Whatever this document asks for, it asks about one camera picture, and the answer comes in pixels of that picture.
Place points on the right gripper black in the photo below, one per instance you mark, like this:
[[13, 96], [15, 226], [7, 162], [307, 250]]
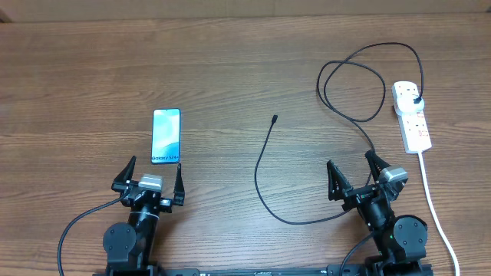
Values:
[[357, 195]]

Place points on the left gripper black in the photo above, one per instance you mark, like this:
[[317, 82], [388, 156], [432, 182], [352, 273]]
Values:
[[166, 204]]

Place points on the Samsung Galaxy smartphone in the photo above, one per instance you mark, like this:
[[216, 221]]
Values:
[[165, 146]]

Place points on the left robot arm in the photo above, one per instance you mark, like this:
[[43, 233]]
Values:
[[129, 244]]

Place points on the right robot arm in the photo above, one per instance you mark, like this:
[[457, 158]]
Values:
[[400, 240]]

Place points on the white charger plug adapter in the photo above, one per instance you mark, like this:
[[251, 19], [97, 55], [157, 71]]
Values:
[[406, 105]]

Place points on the white power strip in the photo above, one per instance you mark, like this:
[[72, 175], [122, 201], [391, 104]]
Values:
[[413, 128]]

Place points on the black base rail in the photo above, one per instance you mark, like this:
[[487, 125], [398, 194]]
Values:
[[264, 272]]

